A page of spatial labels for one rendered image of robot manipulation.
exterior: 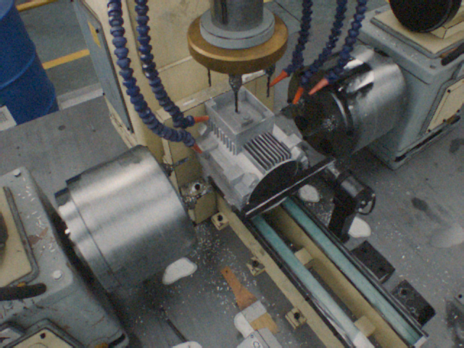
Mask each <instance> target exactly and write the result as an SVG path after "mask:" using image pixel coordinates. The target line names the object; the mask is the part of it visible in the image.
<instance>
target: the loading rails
mask: <svg viewBox="0 0 464 348"><path fill-rule="evenodd" d="M210 184H211V185H212V187H214V189H215V196H216V204H217V210H218V211H219V213H217V214H216V215H213V216H212V217H211V219H212V222H213V223H214V224H215V226H216V227H217V229H218V230H221V229H223V228H224V227H226V226H227V225H230V227H232V229H233V230H234V231H235V232H236V234H237V235H238V236H239V238H240V239H241V240H242V241H243V242H244V244H245V245H246V247H247V248H248V249H249V251H250V252H251V253H252V254H253V255H254V257H253V258H251V259H250V260H248V261H246V266H247V268H248V269H249V270H250V272H251V273H252V275H253V276H257V275H258V274H260V273H261V272H262V271H264V270H266V272H267V273H268V274H269V276H270V277H271V278H272V279H273V280H274V281H275V283H276V284H277V286H278V287H279V288H280V290H281V291H282V292H283V293H284V294H285V295H286V297H287V298H288V299H289V301H290V302H291V303H292V304H293V305H294V308H293V309H292V310H290V311H289V312H287V313H286V319H287V320H288V321H289V322H290V324H291V325H292V326H293V327H294V329H298V327H300V326H301V325H303V324H304V323H306V322H307V323H308V324H309V326H310V327H311V328H312V330H313V331H314V332H315V333H316V334H317V335H318V337H319V338H320V340H321V341H322V342H323V343H324V344H325V345H326V346H327V348H375V347H374V346H373V345H372V344H371V343H370V342H369V341H368V339H367V337H369V336H370V335H372V336H373V337H374V338H375V340H376V341H377V342H378V343H379V344H380V345H381V346H382V347H383V348H419V347H420V346H421V345H422V344H423V343H424V342H425V341H426V340H427V339H428V338H429V337H430V335H429V334H428V333H427V332H426V331H425V330H424V329H423V328H422V327H421V325H420V324H419V323H418V322H417V321H416V320H415V319H414V318H413V317H412V316H411V315H410V313H409V312H408V311H407V310H406V309H405V308H404V307H403V306H402V305H401V304H400V303H399V302H398V301H397V300H396V299H395V298H394V297H393V296H392V295H391V294H390V293H389V292H388V291H387V290H386V289H385V287H384V286H383V285H382V284H381V283H380V282H379V281H378V280H377V279H376V278H375V277H374V276H373V275H372V273H371V272H370V271H369V270H368V269H367V268H366V267H365V266H364V265H363V264H362V263H361V262H360V261H359V260H358V259H357V258H356V256H354V255H353V253H351V252H350V251H349V250H348V248H346V247H345V245H344V244H343V243H342V242H341V241H340V240H339V239H338V238H337V237H336V236H335V235H334V234H333V233H332V232H331V231H330V229H329V228H328V227H327V226H326V225H325V224H324V223H323V222H322V221H321V220H320V219H319V218H318V217H317V216H316V215H315V213H314V212H313V211H312V210H311V209H310V208H309V207H308V206H307V205H306V204H305V203H304V202H303V201H302V200H301V199H300V198H299V197H298V196H297V195H296V194H290V195H289V196H287V197H286V201H284V200H283V204H281V203H280V205H279V206H278V205H277V207H276V208H274V209H273V210H272V209H271V211H270V212H269V211H268V213H266V215H267V216H268V217H269V218H270V219H271V220H272V221H273V222H274V223H275V224H276V226H277V227H278V228H279V229H280V230H281V232H282V233H283V234H284V235H285V236H286V238H287V239H288V240H289V241H290V242H291V243H292V244H293V245H294V246H295V247H296V249H297V250H298V252H296V253H293V252H292V251H291V250H290V248H288V247H287V245H286V244H285V243H284V242H283V241H282V239H281V238H280V237H279V236H278V234H277V233H276V232H275V231H274V230H273V229H272V228H271V227H270V226H269V225H268V223H267V222H266V221H265V220H264V218H263V217H262V216H260V215H259V214H258V215H257V216H256V217H255V218H254V219H253V220H248V221H245V220H244V219H243V218H242V216H241V213H240V211H239V210H238V209H237V210H235V211H233V212H231V211H230V210H229V209H228V208H227V207H226V205H225V202H224V196H225V195H224V193H223V192H222V191H221V190H220V189H219V188H218V186H217V185H216V184H215V183H214V181H213V182H211V183H210ZM311 266H312V267H313V268H314V269H315V271H316V272H317V273H318V274H319V275H320V277H321V278H322V279H323V280H324V281H325V282H326V283H327V284H328V285H329V286H330V287H331V289H332V290H333V291H334V292H335V293H336V295H337V296H338V297H339V298H340V299H341V301H342V302H343V303H344V304H345V305H346V306H347V307H348V308H349V309H350V311H351V312H352V313H353V314H354V315H355V317H356V318H357V319H358V320H356V321H355V322H354V323H353V322H352V321H351V320H350V319H349V317H348V316H347V315H346V314H345V312H344V311H343V310H342V309H341V308H340V306H338V305H337V303H336V302H335V301H334V300H333V299H332V298H331V296H330V295H329V294H328V293H327V291H326V290H325V289H324V288H323V287H322V286H321V285H320V284H319V283H318V281H317V280H316V279H315V278H314V277H313V275H312V274H311V273H310V272H309V270H308V268H310V267H311Z"/></svg>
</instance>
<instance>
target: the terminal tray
mask: <svg viewBox="0 0 464 348"><path fill-rule="evenodd" d="M241 88H242V89H243V90H242V91H239V92H238V113H236V112H235V108H236V107H235V102H236V100H235V94H234V91H232V90H230V91H228V92H226V93H224V94H221V95H219V96H217V97H215V98H213V99H210V100H209V101H206V102H205V103H204V105H205V112H206V116H208V117H209V119H208V120H207V124H208V126H210V130H211V132H213V134H214V135H215V134H216V136H217V138H220V141H223V145H225V147H226V149H227V148H229V152H232V155H233V156H234V155H236V156H237V155H238V154H239V153H240V152H241V146H243V147H244V144H245V143H246V144H247V145H248V141H250V142H252V138H253V139H254V140H255V136H256V137H258V136H259V135H261V136H262V133H263V134H264V135H265V132H266V133H267V134H268V131H270V132H271V133H272V134H273V129H274V122H275V115H274V114H273V113H272V112H271V111H270V110H269V109H268V108H267V107H266V106H265V105H264V104H263V103H262V102H261V101H259V100H258V99H257V98H256V97H255V96H254V95H253V94H251V93H250V92H249V91H248V90H247V89H246V88H245V87H243V86H242V87H241ZM210 102H214V104H210ZM266 112H269V115H266V114H265V113H266ZM237 127H238V128H239V130H236V129H235V128H237Z"/></svg>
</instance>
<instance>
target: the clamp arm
mask: <svg viewBox="0 0 464 348"><path fill-rule="evenodd" d="M335 163H336V159H335V158H333V157H332V156H331V155H329V156H328V157H326V158H325V159H322V160H321V161H319V162H318V163H316V164H314V165H313V166H311V167H309V168H307V169H306V168H305V169H303V170H302V171H301V173H300V174H298V175H296V176H294V177H293V178H291V179H289V180H288V181H286V182H285V183H282V184H281V185H280V186H278V187H276V188H274V189H273V190H271V191H269V192H268V193H266V194H264V195H263V196H261V197H259V198H258V199H255V200H254V201H253V202H247V203H246V204H245V206H244V207H242V208H241V216H242V218H243V219H244V220H245V221H248V220H250V219H252V218H253V217H254V216H256V215H258V214H260V213H261V212H263V211H265V210H266V209H267V208H269V207H271V206H273V205H274V204H276V203H277V202H279V201H281V200H282V199H284V198H286V197H287V196H289V195H290V194H293V193H294V192H295V191H297V190H299V189H300V188H302V187H303V186H305V185H307V184H308V183H310V182H312V181H313V180H315V179H316V178H318V177H320V176H321V175H323V174H324V173H328V171H327V168H328V170H330V169H331V168H330V167H329V166H331V167H335V166H334V165H335Z"/></svg>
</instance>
